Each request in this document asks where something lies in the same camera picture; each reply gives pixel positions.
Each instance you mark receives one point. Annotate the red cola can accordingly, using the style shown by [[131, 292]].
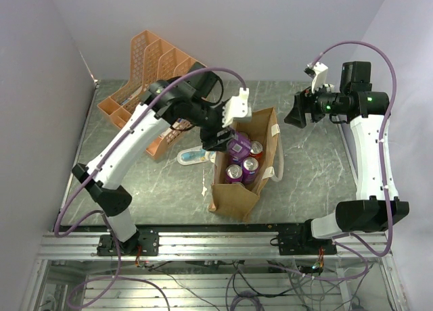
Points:
[[256, 150], [238, 183]]

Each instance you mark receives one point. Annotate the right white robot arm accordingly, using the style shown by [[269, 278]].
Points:
[[377, 205]]

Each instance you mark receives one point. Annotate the purple fanta can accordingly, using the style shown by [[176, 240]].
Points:
[[238, 147], [250, 167], [233, 174]]

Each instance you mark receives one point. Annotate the burlap canvas tote bag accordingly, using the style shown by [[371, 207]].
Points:
[[237, 185]]

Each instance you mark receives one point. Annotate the aluminium frame rail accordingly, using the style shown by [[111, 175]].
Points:
[[172, 246]]

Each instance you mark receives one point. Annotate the blue correction tape package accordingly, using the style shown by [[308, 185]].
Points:
[[195, 155]]

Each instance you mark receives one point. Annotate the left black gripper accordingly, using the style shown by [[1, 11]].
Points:
[[211, 140]]

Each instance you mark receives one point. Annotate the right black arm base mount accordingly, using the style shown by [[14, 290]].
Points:
[[294, 239]]

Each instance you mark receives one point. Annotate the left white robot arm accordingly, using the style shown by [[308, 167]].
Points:
[[164, 103]]

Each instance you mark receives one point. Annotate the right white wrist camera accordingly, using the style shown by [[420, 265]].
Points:
[[318, 73]]

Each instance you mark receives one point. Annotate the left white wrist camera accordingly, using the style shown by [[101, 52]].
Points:
[[237, 109]]

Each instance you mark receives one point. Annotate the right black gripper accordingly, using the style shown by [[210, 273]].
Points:
[[305, 103]]

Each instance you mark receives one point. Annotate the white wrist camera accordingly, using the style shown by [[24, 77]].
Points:
[[318, 73], [237, 109]]

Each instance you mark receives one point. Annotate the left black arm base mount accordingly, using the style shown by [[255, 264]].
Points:
[[143, 243]]

